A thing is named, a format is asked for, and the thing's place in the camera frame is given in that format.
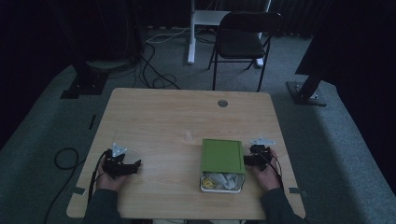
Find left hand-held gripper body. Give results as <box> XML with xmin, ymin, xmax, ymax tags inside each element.
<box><xmin>102</xmin><ymin>142</ymin><xmax>129</xmax><ymax>180</ymax></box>

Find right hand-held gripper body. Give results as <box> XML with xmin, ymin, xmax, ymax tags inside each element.
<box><xmin>248</xmin><ymin>137</ymin><xmax>276</xmax><ymax>173</ymax></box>

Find green bin lid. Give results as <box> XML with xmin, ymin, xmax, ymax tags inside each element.
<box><xmin>200</xmin><ymin>138</ymin><xmax>247</xmax><ymax>175</ymax></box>

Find white desktop bin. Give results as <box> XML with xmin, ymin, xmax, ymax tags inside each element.
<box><xmin>199</xmin><ymin>170</ymin><xmax>247</xmax><ymax>194</ymax></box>

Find person's left hand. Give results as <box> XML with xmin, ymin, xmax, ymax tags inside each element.
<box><xmin>94</xmin><ymin>155</ymin><xmax>126</xmax><ymax>192</ymax></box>

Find person's right hand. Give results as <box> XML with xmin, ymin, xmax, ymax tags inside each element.
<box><xmin>247</xmin><ymin>148</ymin><xmax>283</xmax><ymax>192</ymax></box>

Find crumpled white paper scraps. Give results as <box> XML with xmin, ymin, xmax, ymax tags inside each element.
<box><xmin>203</xmin><ymin>172</ymin><xmax>245</xmax><ymax>190</ymax></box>

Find dark metal stand bolted base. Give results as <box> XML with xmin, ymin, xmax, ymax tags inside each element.
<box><xmin>286</xmin><ymin>69</ymin><xmax>329</xmax><ymax>107</ymax></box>

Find black stand with flat base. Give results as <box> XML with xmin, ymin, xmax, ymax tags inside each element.
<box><xmin>60</xmin><ymin>0</ymin><xmax>110</xmax><ymax>100</ymax></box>

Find grey round stand base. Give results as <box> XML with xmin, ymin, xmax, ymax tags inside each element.
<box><xmin>85</xmin><ymin>58</ymin><xmax>138</xmax><ymax>72</ymax></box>

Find black folding chair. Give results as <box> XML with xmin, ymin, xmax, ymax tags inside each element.
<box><xmin>207</xmin><ymin>11</ymin><xmax>284</xmax><ymax>93</ymax></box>

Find right hand-held gripper black cable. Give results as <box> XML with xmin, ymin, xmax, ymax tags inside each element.
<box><xmin>257</xmin><ymin>150</ymin><xmax>285</xmax><ymax>190</ymax></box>

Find hand-held gripper black cable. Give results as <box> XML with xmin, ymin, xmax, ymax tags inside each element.
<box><xmin>257</xmin><ymin>150</ymin><xmax>285</xmax><ymax>190</ymax></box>
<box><xmin>87</xmin><ymin>149</ymin><xmax>112</xmax><ymax>204</ymax></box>

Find left hand-held gripper black cable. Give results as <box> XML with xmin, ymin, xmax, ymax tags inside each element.
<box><xmin>87</xmin><ymin>149</ymin><xmax>112</xmax><ymax>204</ymax></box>

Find black looped floor cable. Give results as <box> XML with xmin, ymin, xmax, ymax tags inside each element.
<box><xmin>42</xmin><ymin>147</ymin><xmax>87</xmax><ymax>224</ymax></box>

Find black floor cables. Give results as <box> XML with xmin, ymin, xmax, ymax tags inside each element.
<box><xmin>132</xmin><ymin>29</ymin><xmax>182</xmax><ymax>91</ymax></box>

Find white floor cable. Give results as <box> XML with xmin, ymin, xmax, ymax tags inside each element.
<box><xmin>145</xmin><ymin>26</ymin><xmax>191</xmax><ymax>45</ymax></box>

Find white desk frame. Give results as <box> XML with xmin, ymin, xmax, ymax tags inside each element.
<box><xmin>186</xmin><ymin>0</ymin><xmax>273</xmax><ymax>68</ymax></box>

